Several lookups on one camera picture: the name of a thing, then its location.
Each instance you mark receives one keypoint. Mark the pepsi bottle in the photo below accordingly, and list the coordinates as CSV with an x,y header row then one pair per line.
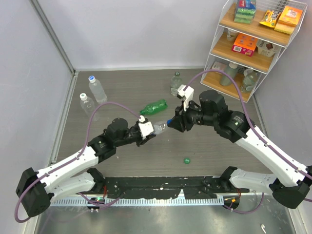
x,y
160,127

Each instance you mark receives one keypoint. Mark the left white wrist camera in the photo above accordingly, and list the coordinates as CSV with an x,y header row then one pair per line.
x,y
145,127

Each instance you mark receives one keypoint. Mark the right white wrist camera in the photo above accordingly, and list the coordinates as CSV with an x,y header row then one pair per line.
x,y
186,95

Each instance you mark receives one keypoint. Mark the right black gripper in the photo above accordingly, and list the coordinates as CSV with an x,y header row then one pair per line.
x,y
177,122

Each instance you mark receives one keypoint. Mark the yellow snack bag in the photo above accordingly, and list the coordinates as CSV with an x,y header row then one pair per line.
x,y
270,18

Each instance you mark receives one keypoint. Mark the grey green bottle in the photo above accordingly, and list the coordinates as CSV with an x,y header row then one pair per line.
x,y
228,74

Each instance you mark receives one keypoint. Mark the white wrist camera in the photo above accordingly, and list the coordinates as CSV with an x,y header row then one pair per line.
x,y
145,127
186,95

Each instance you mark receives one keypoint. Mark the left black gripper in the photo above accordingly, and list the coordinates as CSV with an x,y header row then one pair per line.
x,y
147,138

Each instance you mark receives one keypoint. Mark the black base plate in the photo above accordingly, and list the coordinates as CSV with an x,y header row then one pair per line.
x,y
193,187

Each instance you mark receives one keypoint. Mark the clear glass bottle green cap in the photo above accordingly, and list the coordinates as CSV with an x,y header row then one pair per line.
x,y
176,82

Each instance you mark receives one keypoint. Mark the white wire shelf rack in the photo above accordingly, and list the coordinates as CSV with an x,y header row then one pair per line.
x,y
221,48

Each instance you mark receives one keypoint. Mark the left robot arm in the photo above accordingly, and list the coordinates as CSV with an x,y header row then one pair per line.
x,y
36,189

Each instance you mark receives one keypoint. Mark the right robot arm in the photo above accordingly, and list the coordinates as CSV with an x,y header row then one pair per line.
x,y
289,181

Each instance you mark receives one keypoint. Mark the white cable duct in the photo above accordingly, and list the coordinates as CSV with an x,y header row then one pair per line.
x,y
179,201

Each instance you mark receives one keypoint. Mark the white cup on shelf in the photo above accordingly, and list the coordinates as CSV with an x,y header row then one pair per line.
x,y
232,35

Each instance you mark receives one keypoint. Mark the orange yellow box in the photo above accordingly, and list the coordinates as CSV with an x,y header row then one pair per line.
x,y
288,20

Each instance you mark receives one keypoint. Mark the green plastic bottle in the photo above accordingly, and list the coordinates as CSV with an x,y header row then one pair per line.
x,y
154,108

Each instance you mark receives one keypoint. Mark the pink white packet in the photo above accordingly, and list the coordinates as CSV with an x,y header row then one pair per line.
x,y
219,66

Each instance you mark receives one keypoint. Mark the clear plastic bottle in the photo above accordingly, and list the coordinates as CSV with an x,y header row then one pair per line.
x,y
88,106

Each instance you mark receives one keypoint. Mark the clear bottle blue cap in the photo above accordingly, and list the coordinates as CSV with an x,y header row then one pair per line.
x,y
97,90

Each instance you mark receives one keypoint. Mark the orange pink box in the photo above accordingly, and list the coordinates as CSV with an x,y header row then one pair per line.
x,y
244,44

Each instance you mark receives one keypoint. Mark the white bottle cap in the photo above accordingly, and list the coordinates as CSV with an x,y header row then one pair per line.
x,y
83,96

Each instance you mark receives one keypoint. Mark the green sponge pack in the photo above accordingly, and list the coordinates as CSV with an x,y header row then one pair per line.
x,y
245,11

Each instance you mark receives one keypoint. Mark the clear bottle on shelf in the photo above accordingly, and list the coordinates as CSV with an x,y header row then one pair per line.
x,y
249,80

